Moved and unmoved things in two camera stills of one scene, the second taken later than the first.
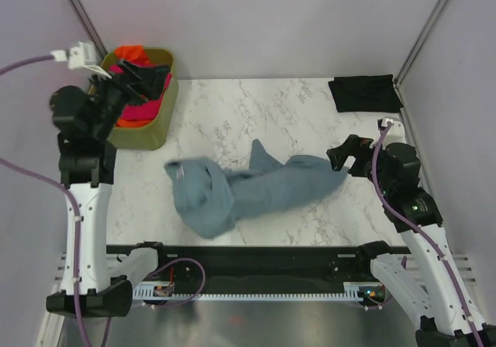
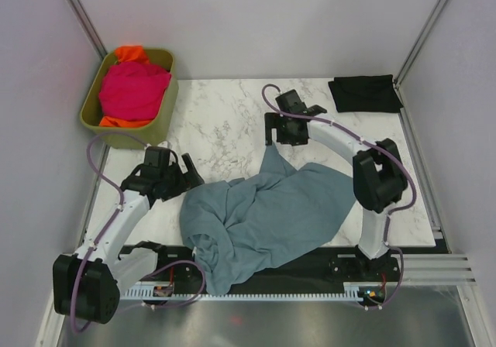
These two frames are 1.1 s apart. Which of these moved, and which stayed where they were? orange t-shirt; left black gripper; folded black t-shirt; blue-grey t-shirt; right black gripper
Moved: blue-grey t-shirt; right black gripper; left black gripper
Stayed: folded black t-shirt; orange t-shirt
